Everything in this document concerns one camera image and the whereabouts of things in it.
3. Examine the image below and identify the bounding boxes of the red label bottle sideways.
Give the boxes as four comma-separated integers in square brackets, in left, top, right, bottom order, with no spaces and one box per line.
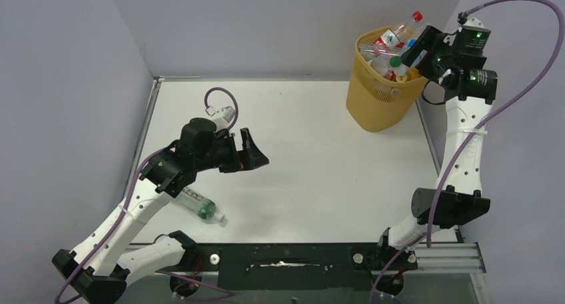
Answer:
[374,11,423,47]

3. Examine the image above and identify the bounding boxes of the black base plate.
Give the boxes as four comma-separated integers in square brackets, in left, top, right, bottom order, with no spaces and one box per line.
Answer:
[153,243,418,292]

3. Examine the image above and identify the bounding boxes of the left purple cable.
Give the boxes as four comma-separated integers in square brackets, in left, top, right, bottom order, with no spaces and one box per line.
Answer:
[53,87,240,304]

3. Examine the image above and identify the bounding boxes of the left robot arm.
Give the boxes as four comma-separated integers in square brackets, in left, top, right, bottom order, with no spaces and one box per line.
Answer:
[52,117,269,303]

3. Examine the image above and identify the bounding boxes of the green label bottle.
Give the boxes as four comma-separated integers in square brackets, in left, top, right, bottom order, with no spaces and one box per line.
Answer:
[175,187,225,223]

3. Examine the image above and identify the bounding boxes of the yellow plastic waste bin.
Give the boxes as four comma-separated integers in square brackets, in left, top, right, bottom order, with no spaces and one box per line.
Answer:
[346,27,428,133]

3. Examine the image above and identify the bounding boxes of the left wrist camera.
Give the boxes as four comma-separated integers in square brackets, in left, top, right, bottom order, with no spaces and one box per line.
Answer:
[205,106,236,131]

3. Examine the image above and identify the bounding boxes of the aluminium frame rail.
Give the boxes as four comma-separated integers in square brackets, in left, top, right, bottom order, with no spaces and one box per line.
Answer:
[115,243,484,303]

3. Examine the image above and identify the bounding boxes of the clear blue pink label bottle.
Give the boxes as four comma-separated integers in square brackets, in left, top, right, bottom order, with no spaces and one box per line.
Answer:
[357,43,402,61]

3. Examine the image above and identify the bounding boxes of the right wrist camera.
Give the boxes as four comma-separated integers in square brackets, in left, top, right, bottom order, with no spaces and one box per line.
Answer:
[457,12,484,32]

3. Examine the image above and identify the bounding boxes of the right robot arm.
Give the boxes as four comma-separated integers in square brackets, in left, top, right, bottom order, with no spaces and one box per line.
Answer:
[374,17,498,269]

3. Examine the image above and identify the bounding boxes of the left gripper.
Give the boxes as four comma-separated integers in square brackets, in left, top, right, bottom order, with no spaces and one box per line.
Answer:
[195,129,269,173]

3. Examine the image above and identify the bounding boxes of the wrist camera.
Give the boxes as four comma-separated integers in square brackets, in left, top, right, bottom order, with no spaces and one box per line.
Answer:
[457,12,484,32]
[205,106,236,131]

